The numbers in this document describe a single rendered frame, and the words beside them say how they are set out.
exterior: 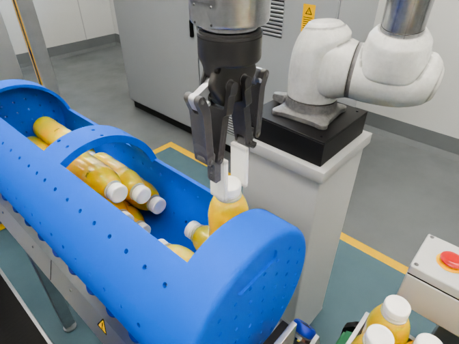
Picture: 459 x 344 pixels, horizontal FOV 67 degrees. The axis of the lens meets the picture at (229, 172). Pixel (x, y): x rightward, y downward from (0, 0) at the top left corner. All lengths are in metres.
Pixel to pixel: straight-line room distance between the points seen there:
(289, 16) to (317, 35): 1.19
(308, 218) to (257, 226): 0.67
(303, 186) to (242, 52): 0.74
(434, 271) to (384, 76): 0.50
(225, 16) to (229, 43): 0.03
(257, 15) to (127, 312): 0.42
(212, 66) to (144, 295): 0.31
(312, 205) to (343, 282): 1.00
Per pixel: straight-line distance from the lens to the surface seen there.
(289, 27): 2.21
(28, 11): 1.73
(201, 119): 0.41
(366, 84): 1.01
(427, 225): 2.59
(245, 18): 0.38
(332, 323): 1.90
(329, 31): 1.02
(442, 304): 0.72
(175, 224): 0.83
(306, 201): 1.12
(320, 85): 1.03
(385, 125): 3.51
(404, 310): 0.64
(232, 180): 0.53
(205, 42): 0.40
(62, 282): 0.96
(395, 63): 0.97
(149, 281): 0.50
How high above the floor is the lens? 1.57
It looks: 35 degrees down
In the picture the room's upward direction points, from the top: straight up
